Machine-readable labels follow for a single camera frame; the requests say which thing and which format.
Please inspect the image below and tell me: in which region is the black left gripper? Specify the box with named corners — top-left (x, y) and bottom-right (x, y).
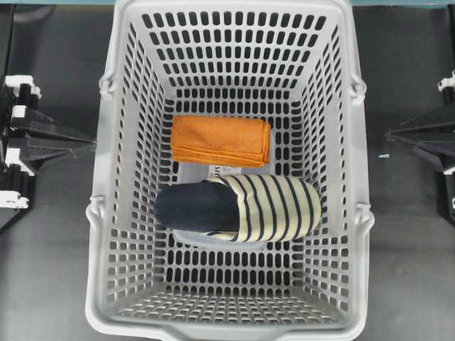
top-left (1, 75), bottom-right (96, 230)

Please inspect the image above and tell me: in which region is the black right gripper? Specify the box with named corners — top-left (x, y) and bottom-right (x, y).
top-left (385, 70), bottom-right (454, 225)

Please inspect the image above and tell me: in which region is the grey plastic shopping basket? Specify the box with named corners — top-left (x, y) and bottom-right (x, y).
top-left (85, 1), bottom-right (374, 340)

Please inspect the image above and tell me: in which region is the navy cream striped slipper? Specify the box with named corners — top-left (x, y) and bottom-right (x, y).
top-left (154, 174), bottom-right (322, 243)

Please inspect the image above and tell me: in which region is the folded orange cloth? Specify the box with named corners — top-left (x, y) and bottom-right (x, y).
top-left (171, 115), bottom-right (271, 168)

